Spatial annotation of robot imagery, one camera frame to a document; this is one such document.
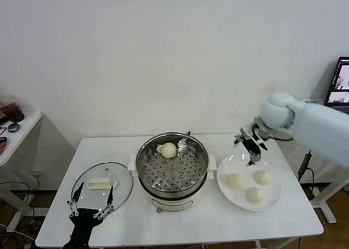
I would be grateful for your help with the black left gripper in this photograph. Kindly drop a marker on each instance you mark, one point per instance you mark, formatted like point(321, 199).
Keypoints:
point(83, 219)

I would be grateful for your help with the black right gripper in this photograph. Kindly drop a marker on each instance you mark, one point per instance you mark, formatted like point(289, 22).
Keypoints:
point(252, 146)

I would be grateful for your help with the white steamed baozi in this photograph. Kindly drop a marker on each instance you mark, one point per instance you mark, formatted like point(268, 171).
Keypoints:
point(168, 150)
point(263, 177)
point(255, 195)
point(234, 181)

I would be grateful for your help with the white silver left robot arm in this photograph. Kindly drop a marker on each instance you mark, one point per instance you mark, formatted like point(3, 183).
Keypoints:
point(76, 243)

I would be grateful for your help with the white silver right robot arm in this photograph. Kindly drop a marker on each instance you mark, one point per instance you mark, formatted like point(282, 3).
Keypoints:
point(308, 123)

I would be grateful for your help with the perforated steel steamer basket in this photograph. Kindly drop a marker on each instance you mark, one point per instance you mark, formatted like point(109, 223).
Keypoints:
point(191, 172)

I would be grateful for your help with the person's hand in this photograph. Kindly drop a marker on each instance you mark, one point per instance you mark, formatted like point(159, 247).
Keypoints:
point(2, 145)

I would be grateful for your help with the cream electric cooker pot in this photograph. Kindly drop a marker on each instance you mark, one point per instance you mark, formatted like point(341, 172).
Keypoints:
point(213, 164)

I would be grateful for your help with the white round plate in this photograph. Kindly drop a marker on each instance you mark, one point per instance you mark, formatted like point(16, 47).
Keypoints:
point(231, 202)

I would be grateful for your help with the white side desk with cup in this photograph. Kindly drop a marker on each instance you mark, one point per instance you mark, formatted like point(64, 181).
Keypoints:
point(27, 129)

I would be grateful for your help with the white side desk with laptop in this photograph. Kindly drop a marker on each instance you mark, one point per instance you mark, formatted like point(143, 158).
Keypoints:
point(327, 213)

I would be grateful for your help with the small round grey disc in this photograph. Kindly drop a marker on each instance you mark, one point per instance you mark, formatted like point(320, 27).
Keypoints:
point(13, 127)

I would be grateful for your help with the dark open laptop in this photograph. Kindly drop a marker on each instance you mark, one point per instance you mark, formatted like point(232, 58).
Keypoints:
point(340, 82)

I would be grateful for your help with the plastic iced coffee cup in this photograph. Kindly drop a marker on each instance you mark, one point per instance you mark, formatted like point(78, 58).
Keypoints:
point(13, 111)

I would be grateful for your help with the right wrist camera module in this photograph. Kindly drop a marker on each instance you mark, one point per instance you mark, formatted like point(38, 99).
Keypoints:
point(246, 132)

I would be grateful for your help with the white wall socket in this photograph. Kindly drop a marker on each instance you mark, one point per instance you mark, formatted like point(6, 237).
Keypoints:
point(36, 174)

